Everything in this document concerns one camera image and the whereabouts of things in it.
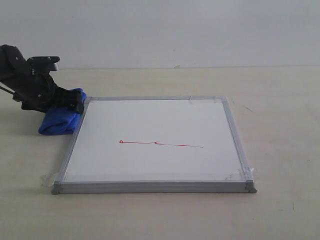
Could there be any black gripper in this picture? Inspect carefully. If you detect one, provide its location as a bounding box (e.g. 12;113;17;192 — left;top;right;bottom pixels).
12;74;85;114

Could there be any blue microfiber cloth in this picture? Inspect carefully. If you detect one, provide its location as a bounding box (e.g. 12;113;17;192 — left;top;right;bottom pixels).
38;90;87;136

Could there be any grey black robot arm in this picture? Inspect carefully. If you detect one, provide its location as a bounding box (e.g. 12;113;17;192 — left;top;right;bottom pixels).
0;44;84;114

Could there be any clear tape front left corner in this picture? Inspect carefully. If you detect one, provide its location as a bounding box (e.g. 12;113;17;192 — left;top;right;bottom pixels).
40;172;68;188

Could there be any clear tape back right corner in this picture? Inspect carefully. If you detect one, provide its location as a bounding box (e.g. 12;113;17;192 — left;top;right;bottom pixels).
188;96;225;105

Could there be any clear tape front right corner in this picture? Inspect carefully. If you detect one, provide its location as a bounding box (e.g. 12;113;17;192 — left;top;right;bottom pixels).
238;167;258;181

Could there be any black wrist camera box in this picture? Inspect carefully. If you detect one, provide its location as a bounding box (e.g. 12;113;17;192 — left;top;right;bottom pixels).
27;56;60;75

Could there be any white board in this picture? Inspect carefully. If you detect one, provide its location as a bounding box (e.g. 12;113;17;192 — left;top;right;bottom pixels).
52;96;257;195

